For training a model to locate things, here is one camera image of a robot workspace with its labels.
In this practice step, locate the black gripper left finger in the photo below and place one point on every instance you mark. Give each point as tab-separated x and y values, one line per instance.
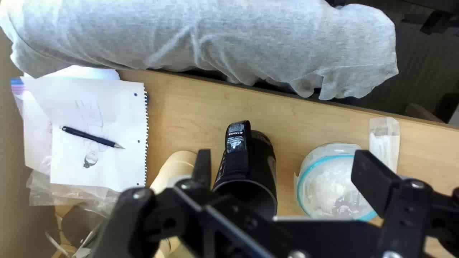
202	167

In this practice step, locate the black mug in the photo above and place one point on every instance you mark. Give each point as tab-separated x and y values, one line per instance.
258	173

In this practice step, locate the tan jar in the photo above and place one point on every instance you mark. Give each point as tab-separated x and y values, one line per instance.
173	167

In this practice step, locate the white spiral notebook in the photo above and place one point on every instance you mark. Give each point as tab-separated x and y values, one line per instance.
94	105

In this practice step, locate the clear container teal rim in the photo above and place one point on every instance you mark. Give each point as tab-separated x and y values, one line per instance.
330	187

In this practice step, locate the clear plastic cup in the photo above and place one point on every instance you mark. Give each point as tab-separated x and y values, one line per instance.
383	138

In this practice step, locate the grey cloth garment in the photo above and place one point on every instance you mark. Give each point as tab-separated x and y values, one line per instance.
190	33

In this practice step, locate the dark pen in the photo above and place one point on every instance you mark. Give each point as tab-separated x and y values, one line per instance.
90	137

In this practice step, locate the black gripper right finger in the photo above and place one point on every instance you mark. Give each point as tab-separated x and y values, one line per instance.
374	180

